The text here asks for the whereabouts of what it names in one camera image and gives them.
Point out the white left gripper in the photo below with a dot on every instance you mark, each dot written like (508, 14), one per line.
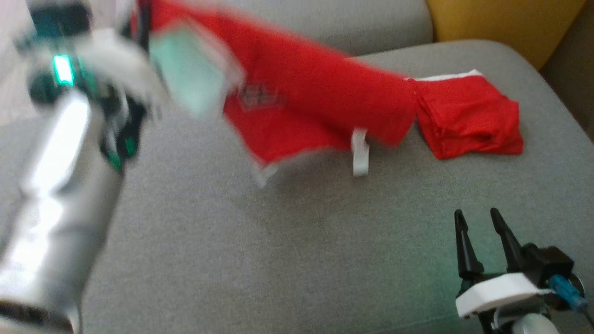
(106, 60)

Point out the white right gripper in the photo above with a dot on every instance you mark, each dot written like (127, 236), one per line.
(501, 290)

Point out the red shorts with white stripe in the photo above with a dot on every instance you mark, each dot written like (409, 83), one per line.
(468, 116)

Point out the red shirt with white trim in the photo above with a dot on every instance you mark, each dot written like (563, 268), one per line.
(301, 88)

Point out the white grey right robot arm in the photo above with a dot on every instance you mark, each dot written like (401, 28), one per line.
(529, 324)

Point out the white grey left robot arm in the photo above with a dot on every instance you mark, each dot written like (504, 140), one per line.
(55, 195)

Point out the grey fabric sofa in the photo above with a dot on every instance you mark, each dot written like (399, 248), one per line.
(278, 241)

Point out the grey sofa back cushion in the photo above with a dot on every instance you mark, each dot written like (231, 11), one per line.
(371, 23)

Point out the yellow cushion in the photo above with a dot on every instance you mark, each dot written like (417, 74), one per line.
(501, 23)

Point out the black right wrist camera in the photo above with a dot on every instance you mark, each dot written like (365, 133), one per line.
(547, 262)

